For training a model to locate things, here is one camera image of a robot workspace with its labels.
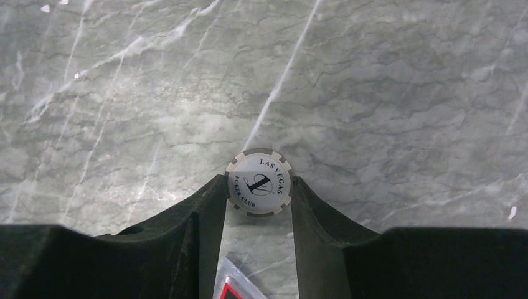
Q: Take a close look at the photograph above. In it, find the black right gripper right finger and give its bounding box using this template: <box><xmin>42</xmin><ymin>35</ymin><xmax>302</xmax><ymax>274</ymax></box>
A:
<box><xmin>291</xmin><ymin>177</ymin><xmax>527</xmax><ymax>298</ymax></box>

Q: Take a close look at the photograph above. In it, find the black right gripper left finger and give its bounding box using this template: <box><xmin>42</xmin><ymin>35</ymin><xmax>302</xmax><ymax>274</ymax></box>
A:
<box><xmin>1</xmin><ymin>174</ymin><xmax>227</xmax><ymax>298</ymax></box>

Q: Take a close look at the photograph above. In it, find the grey white poker chip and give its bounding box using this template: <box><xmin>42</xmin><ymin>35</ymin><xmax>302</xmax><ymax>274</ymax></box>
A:
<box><xmin>225</xmin><ymin>148</ymin><xmax>293</xmax><ymax>217</ymax></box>

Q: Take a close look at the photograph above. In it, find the red triangular all-in marker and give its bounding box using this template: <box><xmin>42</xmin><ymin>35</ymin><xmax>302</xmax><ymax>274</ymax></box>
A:
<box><xmin>212</xmin><ymin>257</ymin><xmax>266</xmax><ymax>299</ymax></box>

